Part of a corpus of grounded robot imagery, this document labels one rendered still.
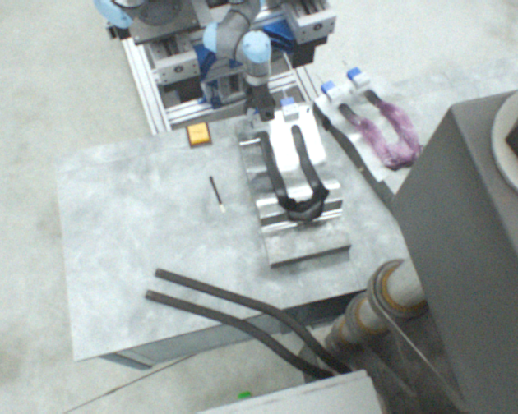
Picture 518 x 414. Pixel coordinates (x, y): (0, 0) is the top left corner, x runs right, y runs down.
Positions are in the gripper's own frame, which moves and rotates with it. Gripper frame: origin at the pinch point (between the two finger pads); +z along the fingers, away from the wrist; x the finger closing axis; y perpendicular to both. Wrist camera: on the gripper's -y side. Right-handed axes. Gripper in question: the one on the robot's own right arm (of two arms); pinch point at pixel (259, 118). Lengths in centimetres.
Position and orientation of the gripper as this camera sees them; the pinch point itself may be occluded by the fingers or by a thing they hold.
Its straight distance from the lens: 169.1
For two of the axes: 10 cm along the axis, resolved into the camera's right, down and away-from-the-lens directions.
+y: -2.4, -9.0, 3.6
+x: -9.7, 2.3, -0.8
